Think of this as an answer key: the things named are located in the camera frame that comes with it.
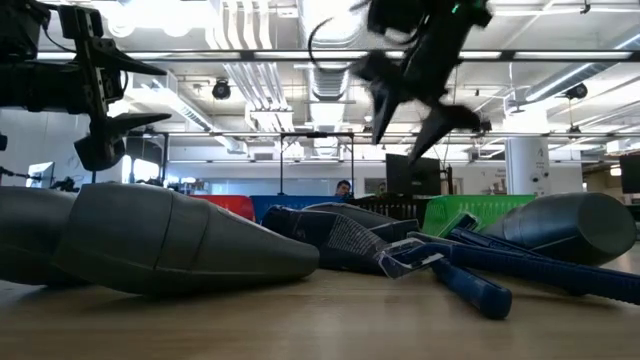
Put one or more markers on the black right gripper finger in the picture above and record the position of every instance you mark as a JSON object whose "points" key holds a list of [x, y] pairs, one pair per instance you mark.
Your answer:
{"points": [[385, 95], [445, 122]]}

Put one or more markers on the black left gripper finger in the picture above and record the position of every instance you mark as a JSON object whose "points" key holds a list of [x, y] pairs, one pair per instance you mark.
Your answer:
{"points": [[107, 142], [125, 62]]}

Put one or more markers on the grey travel bottle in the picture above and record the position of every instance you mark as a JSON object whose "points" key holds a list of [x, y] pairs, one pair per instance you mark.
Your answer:
{"points": [[150, 235], [25, 230]]}

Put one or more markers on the small green toiletry bottle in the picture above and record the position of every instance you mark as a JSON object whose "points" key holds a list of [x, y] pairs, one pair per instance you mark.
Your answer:
{"points": [[565, 225]]}

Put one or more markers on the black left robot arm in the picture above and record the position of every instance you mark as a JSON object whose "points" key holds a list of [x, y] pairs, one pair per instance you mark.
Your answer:
{"points": [[22, 27]]}

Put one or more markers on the black computer monitor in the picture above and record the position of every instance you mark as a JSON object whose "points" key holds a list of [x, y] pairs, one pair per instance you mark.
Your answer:
{"points": [[412, 175]]}

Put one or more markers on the green plastic basket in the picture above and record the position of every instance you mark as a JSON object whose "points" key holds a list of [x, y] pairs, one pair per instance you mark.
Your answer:
{"points": [[480, 205]]}

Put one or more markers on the white round column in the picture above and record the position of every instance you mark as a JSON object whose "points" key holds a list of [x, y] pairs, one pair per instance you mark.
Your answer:
{"points": [[527, 165]]}

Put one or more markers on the black plastic basket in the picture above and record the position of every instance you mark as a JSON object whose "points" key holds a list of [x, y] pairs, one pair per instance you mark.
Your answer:
{"points": [[395, 205]]}

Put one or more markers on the person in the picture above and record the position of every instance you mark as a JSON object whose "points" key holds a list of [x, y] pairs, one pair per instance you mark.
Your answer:
{"points": [[343, 188]]}

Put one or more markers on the red plastic basket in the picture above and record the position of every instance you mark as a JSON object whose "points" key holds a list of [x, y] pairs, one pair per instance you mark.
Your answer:
{"points": [[230, 204]]}

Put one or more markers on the blue plastic basket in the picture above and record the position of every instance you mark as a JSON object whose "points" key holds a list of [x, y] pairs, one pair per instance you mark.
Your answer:
{"points": [[280, 202]]}

